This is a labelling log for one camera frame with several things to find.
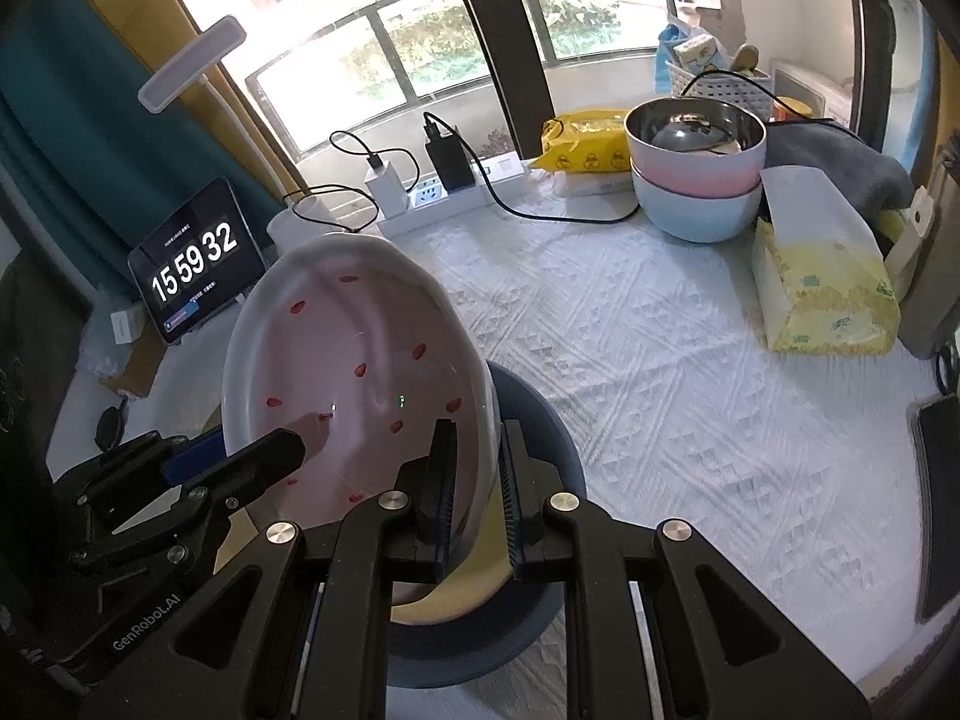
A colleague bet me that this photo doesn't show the black round object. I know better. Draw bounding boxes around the black round object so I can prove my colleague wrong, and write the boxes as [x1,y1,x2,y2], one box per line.
[94,401,128,451]

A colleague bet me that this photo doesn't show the pale blue bowl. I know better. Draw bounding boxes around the pale blue bowl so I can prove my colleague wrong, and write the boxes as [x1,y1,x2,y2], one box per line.
[631,165,766,245]

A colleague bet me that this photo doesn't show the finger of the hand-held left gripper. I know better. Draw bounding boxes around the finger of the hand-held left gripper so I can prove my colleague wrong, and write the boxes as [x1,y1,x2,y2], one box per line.
[161,431,226,486]
[217,427,308,500]

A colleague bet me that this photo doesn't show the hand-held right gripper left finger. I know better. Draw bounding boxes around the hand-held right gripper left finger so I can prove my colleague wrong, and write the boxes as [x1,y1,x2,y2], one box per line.
[79,418,458,720]

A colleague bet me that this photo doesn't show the cream bowl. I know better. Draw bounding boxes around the cream bowl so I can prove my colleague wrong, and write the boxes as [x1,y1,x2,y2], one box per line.
[390,480,520,627]

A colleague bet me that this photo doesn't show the white appliance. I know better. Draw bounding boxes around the white appliance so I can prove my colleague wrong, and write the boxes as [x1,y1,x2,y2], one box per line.
[772,58,856,121]

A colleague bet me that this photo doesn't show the balcony railing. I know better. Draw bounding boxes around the balcony railing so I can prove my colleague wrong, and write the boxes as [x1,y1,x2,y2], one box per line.
[244,0,687,158]

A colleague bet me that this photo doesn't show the black phone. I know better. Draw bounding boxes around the black phone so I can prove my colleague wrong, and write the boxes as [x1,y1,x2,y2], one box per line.
[907,394,960,623]

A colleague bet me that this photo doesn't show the yellow tissue pack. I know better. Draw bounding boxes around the yellow tissue pack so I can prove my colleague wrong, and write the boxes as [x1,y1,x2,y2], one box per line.
[752,165,901,355]

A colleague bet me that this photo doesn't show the white power strip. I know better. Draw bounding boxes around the white power strip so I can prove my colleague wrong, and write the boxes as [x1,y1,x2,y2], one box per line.
[375,152,530,237]

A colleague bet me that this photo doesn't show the tablet showing clock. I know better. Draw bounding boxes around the tablet showing clock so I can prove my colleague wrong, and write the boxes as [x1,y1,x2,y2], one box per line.
[127,178,263,346]

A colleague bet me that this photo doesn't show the white packet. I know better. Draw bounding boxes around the white packet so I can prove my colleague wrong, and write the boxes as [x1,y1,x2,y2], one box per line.
[555,169,638,200]

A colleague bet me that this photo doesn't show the black basket cable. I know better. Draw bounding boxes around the black basket cable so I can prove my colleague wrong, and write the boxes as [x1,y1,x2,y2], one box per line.
[679,69,871,147]

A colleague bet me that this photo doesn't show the brown cardboard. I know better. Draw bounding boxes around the brown cardboard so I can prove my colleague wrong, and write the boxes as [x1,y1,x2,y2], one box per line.
[97,330,170,398]

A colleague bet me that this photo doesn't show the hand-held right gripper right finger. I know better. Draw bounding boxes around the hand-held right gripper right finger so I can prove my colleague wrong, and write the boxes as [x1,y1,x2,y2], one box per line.
[501,420,863,720]

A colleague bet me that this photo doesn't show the grey thermos bottle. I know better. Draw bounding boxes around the grey thermos bottle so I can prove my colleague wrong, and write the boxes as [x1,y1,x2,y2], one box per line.
[885,157,960,361]

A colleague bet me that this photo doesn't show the dark window frame post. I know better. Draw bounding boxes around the dark window frame post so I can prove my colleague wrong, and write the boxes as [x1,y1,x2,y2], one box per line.
[439,0,556,158]
[847,0,901,151]

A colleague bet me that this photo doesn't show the black scissors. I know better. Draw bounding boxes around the black scissors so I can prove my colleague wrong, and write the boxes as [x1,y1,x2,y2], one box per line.
[934,341,960,395]

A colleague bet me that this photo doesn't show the pink spotted bowl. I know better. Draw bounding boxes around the pink spotted bowl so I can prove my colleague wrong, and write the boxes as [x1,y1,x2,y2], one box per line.
[223,235,501,575]

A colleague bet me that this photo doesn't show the yellow packet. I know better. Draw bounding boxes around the yellow packet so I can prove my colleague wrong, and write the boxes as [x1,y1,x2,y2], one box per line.
[540,111,638,173]

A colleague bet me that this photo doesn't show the white cup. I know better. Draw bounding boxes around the white cup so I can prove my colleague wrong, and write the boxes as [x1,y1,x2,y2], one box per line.
[266,191,331,256]

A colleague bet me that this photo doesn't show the grey cloth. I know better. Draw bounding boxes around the grey cloth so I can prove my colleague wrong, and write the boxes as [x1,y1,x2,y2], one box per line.
[765,120,916,218]

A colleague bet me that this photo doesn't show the small white box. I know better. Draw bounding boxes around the small white box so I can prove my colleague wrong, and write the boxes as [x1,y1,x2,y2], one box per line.
[111,306,147,346]

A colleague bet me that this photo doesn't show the pink steel-lined bowl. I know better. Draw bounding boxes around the pink steel-lined bowl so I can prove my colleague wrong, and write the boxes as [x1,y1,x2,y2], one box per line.
[624,97,767,200]

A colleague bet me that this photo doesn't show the small printed box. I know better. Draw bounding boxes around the small printed box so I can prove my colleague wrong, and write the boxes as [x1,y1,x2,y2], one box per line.
[671,34,732,72]

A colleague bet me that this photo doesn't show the clear plastic bag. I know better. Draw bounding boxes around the clear plastic bag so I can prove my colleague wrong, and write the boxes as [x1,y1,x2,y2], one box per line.
[79,307,151,380]

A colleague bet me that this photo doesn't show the white plastic basket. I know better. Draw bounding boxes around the white plastic basket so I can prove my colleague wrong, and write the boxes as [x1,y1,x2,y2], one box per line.
[667,64,773,125]

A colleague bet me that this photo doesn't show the teal curtain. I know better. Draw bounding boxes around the teal curtain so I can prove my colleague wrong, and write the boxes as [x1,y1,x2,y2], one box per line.
[0,7,282,316]

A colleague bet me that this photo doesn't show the blue bag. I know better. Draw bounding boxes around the blue bag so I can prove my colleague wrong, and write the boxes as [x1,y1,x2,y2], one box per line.
[652,15,710,95]

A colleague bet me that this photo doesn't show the large blue bowl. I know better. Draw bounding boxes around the large blue bowl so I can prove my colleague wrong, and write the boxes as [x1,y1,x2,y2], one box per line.
[386,360,587,689]

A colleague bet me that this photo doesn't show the white charger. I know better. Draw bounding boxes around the white charger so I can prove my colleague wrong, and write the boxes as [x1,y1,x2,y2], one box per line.
[364,157,410,211]

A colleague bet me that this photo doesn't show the black charger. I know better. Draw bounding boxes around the black charger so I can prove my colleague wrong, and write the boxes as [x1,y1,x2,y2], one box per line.
[424,112,475,188]

